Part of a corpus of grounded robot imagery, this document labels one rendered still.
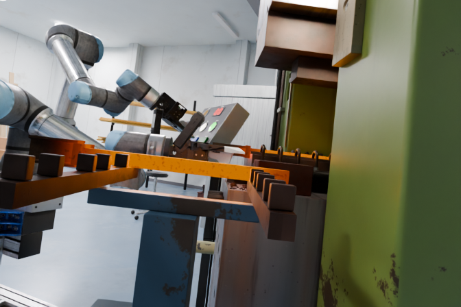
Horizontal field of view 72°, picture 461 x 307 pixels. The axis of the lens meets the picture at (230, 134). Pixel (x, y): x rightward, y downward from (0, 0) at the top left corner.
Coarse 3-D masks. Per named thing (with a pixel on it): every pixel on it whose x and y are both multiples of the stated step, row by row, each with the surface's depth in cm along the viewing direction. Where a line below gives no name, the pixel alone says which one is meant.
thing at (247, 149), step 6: (216, 144) 85; (222, 144) 85; (228, 144) 86; (246, 150) 85; (252, 150) 86; (258, 150) 86; (270, 150) 86; (246, 156) 85; (300, 156) 86; (306, 156) 86; (324, 156) 87
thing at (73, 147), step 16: (32, 144) 52; (48, 144) 52; (64, 144) 52; (80, 144) 50; (64, 160) 51; (112, 160) 50; (144, 160) 50; (160, 160) 50; (176, 160) 50; (192, 160) 50; (224, 176) 50; (240, 176) 50; (288, 176) 49
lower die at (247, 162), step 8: (256, 152) 84; (248, 160) 86; (272, 160) 80; (288, 160) 80; (296, 160) 80; (304, 160) 80; (312, 160) 85; (320, 160) 85; (328, 160) 85; (320, 168) 80; (328, 168) 80; (312, 184) 80; (320, 184) 80; (320, 192) 80
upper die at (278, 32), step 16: (272, 16) 82; (288, 16) 82; (304, 16) 82; (272, 32) 81; (288, 32) 82; (304, 32) 82; (320, 32) 82; (272, 48) 82; (288, 48) 81; (304, 48) 82; (320, 48) 82; (256, 64) 99; (272, 64) 97; (288, 64) 95
